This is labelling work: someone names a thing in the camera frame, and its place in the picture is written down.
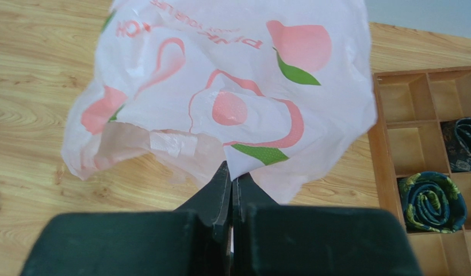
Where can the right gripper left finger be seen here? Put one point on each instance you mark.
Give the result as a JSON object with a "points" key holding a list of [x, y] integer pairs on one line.
{"points": [[213, 209]]}

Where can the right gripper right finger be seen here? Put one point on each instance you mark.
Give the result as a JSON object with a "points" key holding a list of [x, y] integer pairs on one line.
{"points": [[245, 192]]}

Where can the pink peach plastic bag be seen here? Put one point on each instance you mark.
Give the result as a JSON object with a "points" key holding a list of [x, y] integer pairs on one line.
{"points": [[277, 89]]}

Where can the wooden compartment tray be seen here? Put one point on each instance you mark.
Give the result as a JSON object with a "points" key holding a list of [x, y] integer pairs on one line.
{"points": [[407, 139]]}

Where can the dark green patterned sock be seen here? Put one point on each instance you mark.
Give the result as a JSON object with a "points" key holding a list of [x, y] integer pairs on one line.
{"points": [[431, 202]]}

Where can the black rolled sock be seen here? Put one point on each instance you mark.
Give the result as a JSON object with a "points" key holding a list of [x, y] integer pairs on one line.
{"points": [[457, 138]]}

